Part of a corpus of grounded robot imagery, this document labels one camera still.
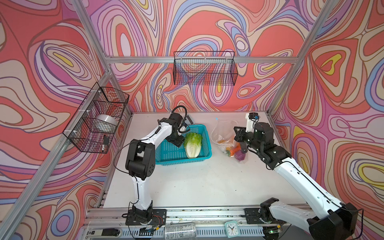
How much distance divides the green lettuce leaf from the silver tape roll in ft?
1.27

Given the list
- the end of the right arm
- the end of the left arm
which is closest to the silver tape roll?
the end of the left arm

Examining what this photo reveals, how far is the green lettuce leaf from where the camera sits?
0.90 metres

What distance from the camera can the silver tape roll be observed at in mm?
708
